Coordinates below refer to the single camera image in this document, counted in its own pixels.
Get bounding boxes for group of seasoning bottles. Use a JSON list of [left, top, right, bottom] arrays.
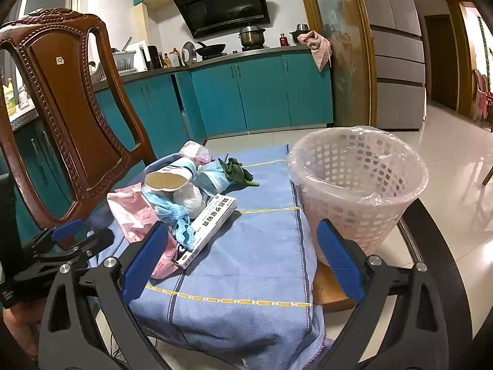
[[161, 48, 182, 68]]

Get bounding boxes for black range hood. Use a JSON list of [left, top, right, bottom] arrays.
[[172, 0, 271, 40]]

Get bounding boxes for round steel lid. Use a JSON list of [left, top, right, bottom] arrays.
[[181, 41, 198, 64]]

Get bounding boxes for carved wooden chair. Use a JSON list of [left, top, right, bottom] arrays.
[[0, 8, 157, 247]]

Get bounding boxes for pink packet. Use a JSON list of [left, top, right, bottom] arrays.
[[107, 183, 178, 278]]

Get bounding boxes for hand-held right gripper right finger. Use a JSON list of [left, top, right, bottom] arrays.
[[316, 218, 443, 370]]

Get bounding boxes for glass door with wooden frame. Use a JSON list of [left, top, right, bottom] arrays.
[[296, 0, 376, 128]]

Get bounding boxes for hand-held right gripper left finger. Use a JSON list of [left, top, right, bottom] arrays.
[[39, 221, 172, 370]]

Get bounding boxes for pink and white wrapper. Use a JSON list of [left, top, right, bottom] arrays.
[[180, 141, 212, 164]]

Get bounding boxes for paper cup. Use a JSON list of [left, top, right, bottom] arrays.
[[143, 158, 196, 194]]

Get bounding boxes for dark pot with steel lid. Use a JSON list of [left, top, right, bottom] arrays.
[[289, 24, 311, 45]]

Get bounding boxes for white plastic lattice basket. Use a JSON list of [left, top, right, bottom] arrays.
[[287, 125, 429, 266]]

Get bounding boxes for white medicine box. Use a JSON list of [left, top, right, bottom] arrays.
[[175, 194, 238, 269]]

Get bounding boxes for teal lower kitchen cabinets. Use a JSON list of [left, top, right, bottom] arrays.
[[94, 52, 334, 151]]

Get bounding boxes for dark wooden door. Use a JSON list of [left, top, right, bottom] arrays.
[[424, 14, 459, 110]]

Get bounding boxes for clear plastic basket liner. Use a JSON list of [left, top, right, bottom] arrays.
[[287, 125, 429, 216]]

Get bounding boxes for white dish rack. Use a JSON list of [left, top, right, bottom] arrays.
[[112, 42, 138, 74]]

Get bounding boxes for pink hanging towel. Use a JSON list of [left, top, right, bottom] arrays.
[[296, 30, 332, 72]]

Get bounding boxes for pink chairs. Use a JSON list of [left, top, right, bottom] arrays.
[[474, 69, 493, 124]]

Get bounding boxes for stainless steel pot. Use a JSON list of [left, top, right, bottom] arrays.
[[239, 26, 266, 47]]

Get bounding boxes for black wok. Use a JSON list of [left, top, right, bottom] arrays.
[[196, 42, 227, 56]]

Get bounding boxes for green cloth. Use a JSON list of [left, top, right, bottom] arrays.
[[223, 157, 260, 186]]

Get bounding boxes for silver refrigerator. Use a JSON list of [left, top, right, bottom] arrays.
[[354, 0, 426, 131]]

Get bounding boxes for person's left forearm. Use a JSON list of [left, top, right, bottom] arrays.
[[4, 308, 41, 359]]

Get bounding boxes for white tissue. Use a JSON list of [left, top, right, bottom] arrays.
[[173, 183, 206, 214]]

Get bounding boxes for blue cloth with yellow stripes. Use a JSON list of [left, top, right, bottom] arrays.
[[88, 144, 328, 363]]

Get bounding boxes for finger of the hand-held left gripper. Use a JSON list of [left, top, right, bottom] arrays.
[[21, 220, 84, 257], [23, 229, 115, 278]]

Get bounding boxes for yellow-green bottle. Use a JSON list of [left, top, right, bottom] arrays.
[[3, 78, 16, 114]]

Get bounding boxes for light blue face mask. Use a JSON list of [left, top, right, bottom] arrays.
[[144, 193, 197, 249]]

